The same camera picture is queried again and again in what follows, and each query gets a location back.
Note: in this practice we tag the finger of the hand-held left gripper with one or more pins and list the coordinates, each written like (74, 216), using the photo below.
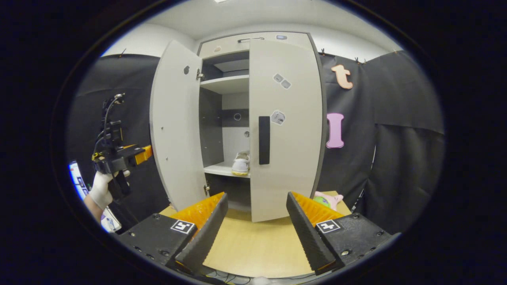
(128, 153)

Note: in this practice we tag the white shoe cabinet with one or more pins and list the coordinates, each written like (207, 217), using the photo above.
(212, 130)

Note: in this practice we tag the pink and green plush toy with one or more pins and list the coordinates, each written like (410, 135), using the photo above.
(326, 201)

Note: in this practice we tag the black backdrop cloth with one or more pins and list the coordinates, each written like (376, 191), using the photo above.
(404, 166)
(134, 99)

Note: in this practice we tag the white shoe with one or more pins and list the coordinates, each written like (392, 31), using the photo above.
(240, 166)

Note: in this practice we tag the computer monitor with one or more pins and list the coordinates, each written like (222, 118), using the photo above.
(77, 178)

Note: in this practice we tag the white papers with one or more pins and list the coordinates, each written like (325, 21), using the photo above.
(111, 221)

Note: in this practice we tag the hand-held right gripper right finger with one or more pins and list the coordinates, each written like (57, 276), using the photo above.
(305, 233)

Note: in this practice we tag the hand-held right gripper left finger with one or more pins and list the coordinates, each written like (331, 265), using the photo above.
(208, 233)

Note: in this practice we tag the white cabinet shelf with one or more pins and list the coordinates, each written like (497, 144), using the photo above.
(220, 169)
(225, 84)

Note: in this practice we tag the beige cabinet drawer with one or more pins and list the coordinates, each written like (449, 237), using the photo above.
(229, 45)

